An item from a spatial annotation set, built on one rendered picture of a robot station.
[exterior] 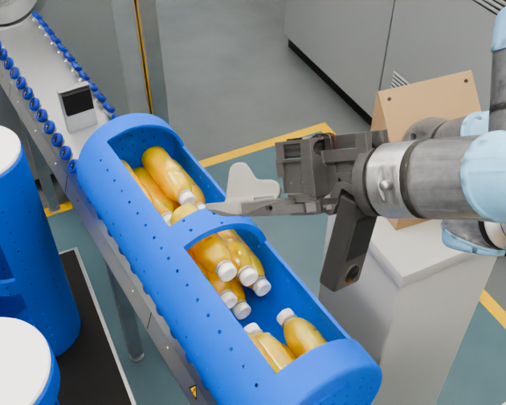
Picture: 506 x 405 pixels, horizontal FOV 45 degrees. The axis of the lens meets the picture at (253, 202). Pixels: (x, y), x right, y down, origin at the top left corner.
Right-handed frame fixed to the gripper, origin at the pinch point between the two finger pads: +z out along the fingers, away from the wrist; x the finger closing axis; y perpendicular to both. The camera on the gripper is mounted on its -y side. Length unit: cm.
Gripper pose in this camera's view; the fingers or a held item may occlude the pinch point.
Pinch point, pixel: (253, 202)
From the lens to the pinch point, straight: 76.5
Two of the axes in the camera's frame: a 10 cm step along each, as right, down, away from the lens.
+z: -6.7, 0.0, 7.4
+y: -1.2, -9.9, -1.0
